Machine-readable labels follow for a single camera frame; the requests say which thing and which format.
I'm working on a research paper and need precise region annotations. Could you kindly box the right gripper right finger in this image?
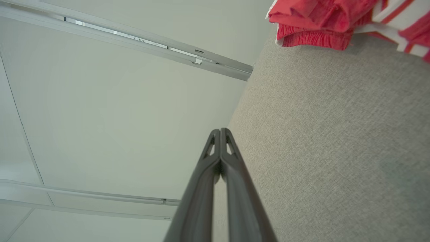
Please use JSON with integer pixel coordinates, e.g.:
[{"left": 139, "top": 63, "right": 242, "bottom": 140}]
[{"left": 220, "top": 128, "right": 278, "bottom": 242}]

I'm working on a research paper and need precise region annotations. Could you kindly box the red shorts white band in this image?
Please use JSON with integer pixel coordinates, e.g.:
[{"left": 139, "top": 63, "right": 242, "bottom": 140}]
[{"left": 266, "top": 0, "right": 382, "bottom": 51}]

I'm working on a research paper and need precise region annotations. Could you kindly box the pale grey partition rail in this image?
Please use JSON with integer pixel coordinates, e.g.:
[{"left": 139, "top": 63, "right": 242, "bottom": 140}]
[
  {"left": 0, "top": 179, "right": 182, "bottom": 221},
  {"left": 0, "top": 0, "right": 254, "bottom": 82}
]

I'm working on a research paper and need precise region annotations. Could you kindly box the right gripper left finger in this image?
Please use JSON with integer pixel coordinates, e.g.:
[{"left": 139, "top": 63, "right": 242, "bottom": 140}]
[{"left": 163, "top": 128, "right": 222, "bottom": 242}]

